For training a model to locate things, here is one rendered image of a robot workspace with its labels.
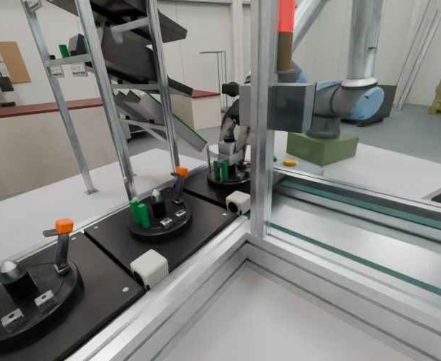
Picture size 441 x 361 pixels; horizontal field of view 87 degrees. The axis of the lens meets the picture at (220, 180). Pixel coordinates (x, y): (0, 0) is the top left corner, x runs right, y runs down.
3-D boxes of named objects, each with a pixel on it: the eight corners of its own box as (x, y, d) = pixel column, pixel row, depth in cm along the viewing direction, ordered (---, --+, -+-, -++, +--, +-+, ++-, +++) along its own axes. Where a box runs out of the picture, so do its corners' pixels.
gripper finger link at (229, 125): (229, 155, 70) (245, 128, 69) (218, 147, 65) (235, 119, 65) (222, 151, 72) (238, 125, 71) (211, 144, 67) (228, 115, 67)
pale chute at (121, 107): (160, 140, 104) (165, 131, 104) (175, 146, 95) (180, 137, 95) (100, 99, 84) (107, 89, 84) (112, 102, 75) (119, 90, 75)
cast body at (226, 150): (230, 155, 70) (230, 132, 67) (243, 158, 67) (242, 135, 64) (212, 165, 64) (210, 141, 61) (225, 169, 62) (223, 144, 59)
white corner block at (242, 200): (236, 203, 60) (236, 189, 59) (251, 208, 58) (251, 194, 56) (225, 211, 57) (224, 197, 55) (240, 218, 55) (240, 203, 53)
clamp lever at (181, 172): (177, 198, 55) (182, 166, 54) (183, 200, 54) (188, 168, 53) (165, 198, 52) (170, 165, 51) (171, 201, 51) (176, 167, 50)
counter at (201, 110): (190, 113, 709) (187, 88, 677) (222, 125, 542) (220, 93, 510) (168, 116, 682) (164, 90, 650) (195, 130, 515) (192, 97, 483)
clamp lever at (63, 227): (65, 260, 39) (69, 217, 38) (70, 266, 38) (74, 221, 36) (39, 267, 36) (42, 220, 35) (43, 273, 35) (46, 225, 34)
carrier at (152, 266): (170, 192, 68) (162, 151, 62) (237, 220, 54) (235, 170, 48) (84, 236, 52) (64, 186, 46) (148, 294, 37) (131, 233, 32)
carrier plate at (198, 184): (225, 163, 85) (224, 157, 84) (286, 179, 71) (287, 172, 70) (174, 190, 69) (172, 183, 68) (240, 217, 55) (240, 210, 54)
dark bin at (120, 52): (171, 94, 85) (176, 73, 84) (192, 96, 76) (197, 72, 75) (85, 60, 65) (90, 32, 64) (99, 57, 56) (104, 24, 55)
